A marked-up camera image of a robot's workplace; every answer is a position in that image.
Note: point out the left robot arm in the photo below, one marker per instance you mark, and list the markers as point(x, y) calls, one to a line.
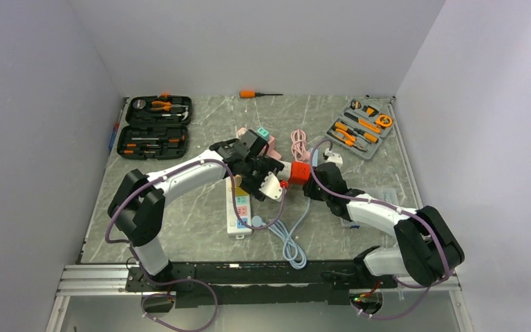
point(137, 209)

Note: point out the blue red pen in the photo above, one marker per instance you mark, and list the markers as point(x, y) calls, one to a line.
point(116, 126)

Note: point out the grey tool case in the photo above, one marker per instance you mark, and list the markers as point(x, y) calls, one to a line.
point(362, 126)

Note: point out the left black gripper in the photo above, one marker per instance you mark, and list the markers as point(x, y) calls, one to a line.
point(268, 165)

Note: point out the black tool case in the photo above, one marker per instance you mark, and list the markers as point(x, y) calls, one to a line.
point(157, 127)

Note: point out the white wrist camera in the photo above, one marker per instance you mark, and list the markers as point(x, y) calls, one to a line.
point(271, 187)
point(334, 158)

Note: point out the orange handled screwdriver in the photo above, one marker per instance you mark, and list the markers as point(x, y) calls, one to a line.
point(255, 94)

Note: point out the clear screw box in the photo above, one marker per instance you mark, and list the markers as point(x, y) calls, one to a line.
point(385, 194)

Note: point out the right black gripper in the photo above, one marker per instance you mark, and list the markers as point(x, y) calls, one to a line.
point(310, 191)

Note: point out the teal cube adapter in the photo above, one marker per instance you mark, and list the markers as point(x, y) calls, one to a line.
point(264, 133)

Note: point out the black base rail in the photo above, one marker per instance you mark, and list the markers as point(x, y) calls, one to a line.
point(261, 282)

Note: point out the white cube adapter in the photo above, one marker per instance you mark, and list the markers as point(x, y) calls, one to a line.
point(284, 173)

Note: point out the white power strip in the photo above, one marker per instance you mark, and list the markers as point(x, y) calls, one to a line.
point(237, 203)

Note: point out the red cube adapter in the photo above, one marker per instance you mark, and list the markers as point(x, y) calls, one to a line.
point(299, 173)

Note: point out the pink power strip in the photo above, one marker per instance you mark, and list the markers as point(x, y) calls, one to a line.
point(272, 152)

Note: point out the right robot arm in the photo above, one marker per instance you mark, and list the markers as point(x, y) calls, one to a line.
point(425, 248)

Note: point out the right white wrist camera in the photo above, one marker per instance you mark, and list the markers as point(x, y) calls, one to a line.
point(334, 158)

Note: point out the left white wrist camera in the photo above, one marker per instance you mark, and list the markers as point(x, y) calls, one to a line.
point(271, 187)

